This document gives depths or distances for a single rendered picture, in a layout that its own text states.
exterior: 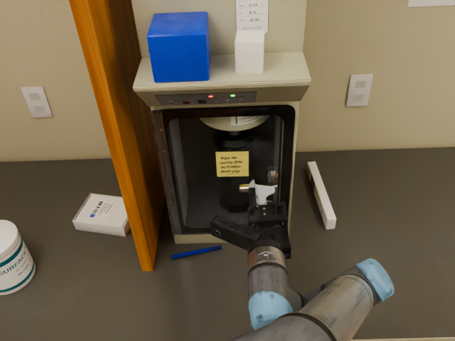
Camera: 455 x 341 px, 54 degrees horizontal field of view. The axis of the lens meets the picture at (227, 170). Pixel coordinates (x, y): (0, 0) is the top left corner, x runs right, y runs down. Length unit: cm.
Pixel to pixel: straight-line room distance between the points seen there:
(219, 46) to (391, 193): 79
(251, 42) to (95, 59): 28
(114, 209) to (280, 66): 72
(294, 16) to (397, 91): 73
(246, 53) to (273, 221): 34
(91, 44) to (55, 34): 62
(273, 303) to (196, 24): 50
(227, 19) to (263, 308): 53
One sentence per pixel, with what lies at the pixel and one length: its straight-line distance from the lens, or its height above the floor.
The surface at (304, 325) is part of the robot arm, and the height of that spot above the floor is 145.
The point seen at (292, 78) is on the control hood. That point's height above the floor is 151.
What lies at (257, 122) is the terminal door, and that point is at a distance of 97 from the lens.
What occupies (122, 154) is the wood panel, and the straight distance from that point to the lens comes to 95.
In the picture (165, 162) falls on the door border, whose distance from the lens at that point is 105.
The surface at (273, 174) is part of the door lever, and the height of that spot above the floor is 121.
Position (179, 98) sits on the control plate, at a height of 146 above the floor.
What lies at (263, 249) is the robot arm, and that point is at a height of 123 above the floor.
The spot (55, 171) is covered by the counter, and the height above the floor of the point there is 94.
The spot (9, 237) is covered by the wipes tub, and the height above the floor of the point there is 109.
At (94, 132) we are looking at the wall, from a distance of 160.
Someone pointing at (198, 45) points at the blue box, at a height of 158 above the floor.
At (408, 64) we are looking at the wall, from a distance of 151.
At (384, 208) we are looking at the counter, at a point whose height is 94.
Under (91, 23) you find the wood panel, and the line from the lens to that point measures 81.
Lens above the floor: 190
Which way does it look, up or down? 41 degrees down
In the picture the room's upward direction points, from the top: 3 degrees counter-clockwise
